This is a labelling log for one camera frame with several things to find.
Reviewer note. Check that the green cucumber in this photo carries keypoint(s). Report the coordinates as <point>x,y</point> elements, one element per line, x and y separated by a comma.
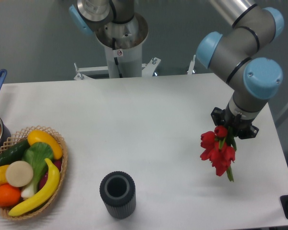
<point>14,153</point>

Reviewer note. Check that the yellow banana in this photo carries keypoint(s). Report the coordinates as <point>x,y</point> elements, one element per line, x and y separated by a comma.
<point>41,196</point>

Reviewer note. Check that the green bok choy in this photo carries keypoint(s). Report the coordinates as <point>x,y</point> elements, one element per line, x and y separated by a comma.
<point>35,156</point>

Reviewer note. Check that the orange fruit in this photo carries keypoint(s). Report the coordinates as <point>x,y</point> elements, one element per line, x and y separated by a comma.
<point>9,195</point>

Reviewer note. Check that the dark grey ribbed vase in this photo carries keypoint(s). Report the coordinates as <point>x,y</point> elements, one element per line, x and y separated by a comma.
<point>118,192</point>

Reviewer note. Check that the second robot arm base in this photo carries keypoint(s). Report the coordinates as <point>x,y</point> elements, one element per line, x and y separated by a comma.
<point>118,28</point>

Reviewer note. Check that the red tulip bouquet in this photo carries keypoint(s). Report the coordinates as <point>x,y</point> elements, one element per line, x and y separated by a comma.
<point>220,149</point>

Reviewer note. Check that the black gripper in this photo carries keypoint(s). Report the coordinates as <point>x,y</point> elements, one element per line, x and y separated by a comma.
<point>241,127</point>

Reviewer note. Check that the beige round disc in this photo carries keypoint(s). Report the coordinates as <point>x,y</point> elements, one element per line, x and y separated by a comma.
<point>19,173</point>

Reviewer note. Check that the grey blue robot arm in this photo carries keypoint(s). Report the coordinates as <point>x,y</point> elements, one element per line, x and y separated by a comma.
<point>232,58</point>

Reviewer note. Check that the woven wicker basket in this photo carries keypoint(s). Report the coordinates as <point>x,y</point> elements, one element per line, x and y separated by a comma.
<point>18,137</point>

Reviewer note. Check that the white metal mounting frame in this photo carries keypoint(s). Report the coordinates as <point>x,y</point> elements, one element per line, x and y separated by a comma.
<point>150,69</point>

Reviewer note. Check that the dark red vegetable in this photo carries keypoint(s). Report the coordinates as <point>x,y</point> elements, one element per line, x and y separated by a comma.
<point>58,164</point>

